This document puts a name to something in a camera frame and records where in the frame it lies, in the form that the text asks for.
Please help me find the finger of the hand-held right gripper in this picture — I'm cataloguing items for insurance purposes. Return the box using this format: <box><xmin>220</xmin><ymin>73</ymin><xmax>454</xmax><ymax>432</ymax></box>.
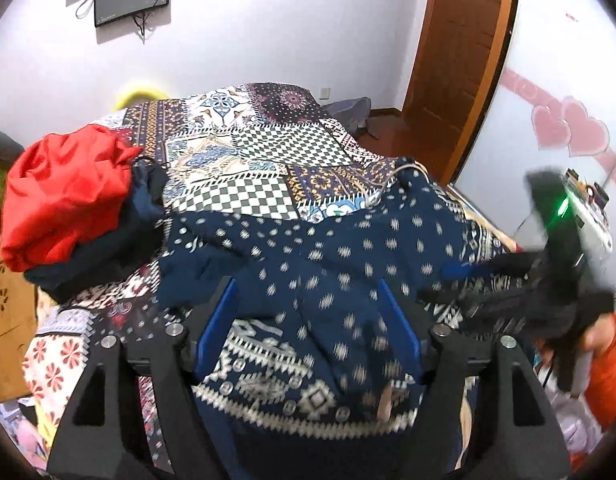
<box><xmin>440</xmin><ymin>251</ymin><xmax>544</xmax><ymax>281</ymax></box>
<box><xmin>418</xmin><ymin>277</ymin><xmax>536</xmax><ymax>335</ymax></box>

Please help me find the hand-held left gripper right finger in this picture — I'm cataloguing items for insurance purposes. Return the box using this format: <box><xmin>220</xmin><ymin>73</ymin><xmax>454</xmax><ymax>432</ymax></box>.
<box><xmin>378</xmin><ymin>277</ymin><xmax>571</xmax><ymax>480</ymax></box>

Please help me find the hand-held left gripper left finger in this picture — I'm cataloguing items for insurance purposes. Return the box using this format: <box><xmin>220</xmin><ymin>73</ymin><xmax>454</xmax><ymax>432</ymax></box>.
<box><xmin>46</xmin><ymin>276</ymin><xmax>239</xmax><ymax>480</ymax></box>

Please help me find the navy patterned zip hoodie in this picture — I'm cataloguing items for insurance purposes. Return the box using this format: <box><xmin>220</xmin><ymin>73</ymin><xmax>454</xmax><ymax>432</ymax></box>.
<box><xmin>158</xmin><ymin>157</ymin><xmax>511</xmax><ymax>480</ymax></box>

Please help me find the dark navy garment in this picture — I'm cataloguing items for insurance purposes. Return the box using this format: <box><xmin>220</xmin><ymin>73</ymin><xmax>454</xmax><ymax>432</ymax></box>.
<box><xmin>24</xmin><ymin>159</ymin><xmax>173</xmax><ymax>305</ymax></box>

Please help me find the person in orange shirt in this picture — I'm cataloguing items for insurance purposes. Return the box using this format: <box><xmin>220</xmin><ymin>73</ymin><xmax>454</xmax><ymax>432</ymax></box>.
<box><xmin>582</xmin><ymin>312</ymin><xmax>616</xmax><ymax>463</ymax></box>

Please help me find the patchwork bed sheet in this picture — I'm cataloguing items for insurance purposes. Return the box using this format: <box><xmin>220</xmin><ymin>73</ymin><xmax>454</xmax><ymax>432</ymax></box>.
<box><xmin>22</xmin><ymin>82</ymin><xmax>525</xmax><ymax>480</ymax></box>

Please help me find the white heart-print wardrobe door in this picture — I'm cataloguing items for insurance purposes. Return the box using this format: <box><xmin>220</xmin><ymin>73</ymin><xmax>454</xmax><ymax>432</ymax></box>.
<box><xmin>450</xmin><ymin>0</ymin><xmax>616</xmax><ymax>266</ymax></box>

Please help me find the red garment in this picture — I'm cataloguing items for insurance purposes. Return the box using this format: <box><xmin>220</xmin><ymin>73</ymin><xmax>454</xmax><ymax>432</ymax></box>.
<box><xmin>0</xmin><ymin>125</ymin><xmax>144</xmax><ymax>273</ymax></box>

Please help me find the grey backpack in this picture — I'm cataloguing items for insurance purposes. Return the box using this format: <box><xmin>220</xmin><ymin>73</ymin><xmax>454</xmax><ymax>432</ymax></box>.
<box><xmin>320</xmin><ymin>97</ymin><xmax>381</xmax><ymax>139</ymax></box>

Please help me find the wooden lap desk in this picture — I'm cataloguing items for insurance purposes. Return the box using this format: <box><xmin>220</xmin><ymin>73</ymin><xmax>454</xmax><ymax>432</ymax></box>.
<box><xmin>0</xmin><ymin>245</ymin><xmax>39</xmax><ymax>404</ymax></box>

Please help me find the brown wooden door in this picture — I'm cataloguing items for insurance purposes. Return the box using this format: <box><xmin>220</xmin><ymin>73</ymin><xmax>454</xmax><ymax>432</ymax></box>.
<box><xmin>402</xmin><ymin>0</ymin><xmax>520</xmax><ymax>183</ymax></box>

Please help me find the pile of plush toys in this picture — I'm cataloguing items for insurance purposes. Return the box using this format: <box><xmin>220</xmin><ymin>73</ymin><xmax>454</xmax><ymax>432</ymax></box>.
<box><xmin>0</xmin><ymin>397</ymin><xmax>58</xmax><ymax>476</ymax></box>

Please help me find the yellow ring cushion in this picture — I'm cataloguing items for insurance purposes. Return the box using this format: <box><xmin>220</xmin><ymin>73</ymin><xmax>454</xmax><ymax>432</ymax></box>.
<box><xmin>112</xmin><ymin>79</ymin><xmax>169</xmax><ymax>110</ymax></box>

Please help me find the black monitor cable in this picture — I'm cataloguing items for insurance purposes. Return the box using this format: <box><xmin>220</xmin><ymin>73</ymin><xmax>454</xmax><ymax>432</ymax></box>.
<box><xmin>132</xmin><ymin>12</ymin><xmax>156</xmax><ymax>43</ymax></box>

